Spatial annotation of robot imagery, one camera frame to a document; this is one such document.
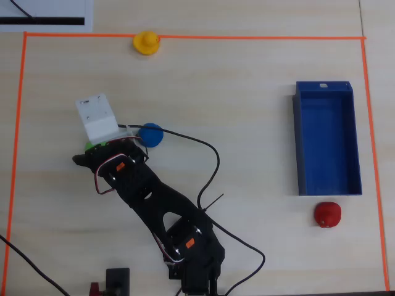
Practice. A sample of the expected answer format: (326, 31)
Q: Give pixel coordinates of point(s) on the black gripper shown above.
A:
(89, 158)

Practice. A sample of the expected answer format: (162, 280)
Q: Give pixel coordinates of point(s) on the green rubber duck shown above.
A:
(89, 145)

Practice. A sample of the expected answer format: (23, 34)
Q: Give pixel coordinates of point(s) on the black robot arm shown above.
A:
(172, 200)

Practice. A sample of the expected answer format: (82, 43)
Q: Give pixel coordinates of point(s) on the blue rubber duck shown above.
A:
(151, 138)

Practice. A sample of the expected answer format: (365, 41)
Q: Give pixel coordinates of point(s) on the yellow rubber duck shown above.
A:
(146, 43)

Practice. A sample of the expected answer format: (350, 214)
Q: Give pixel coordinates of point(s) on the blue plastic box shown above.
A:
(327, 138)

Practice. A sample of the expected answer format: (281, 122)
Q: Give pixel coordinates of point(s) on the red rubber duck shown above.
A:
(327, 212)

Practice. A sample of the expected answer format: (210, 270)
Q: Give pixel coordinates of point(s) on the orange tape strip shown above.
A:
(247, 37)
(374, 154)
(14, 154)

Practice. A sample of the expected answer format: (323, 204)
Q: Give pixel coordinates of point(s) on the black clamp stand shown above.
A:
(117, 277)

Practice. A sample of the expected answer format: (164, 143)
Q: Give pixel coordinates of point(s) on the black zip tie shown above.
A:
(216, 200)

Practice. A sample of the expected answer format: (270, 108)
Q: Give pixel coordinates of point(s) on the white paper with black bar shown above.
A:
(61, 9)

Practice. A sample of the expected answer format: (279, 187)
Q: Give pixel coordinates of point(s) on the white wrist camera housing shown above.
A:
(97, 117)

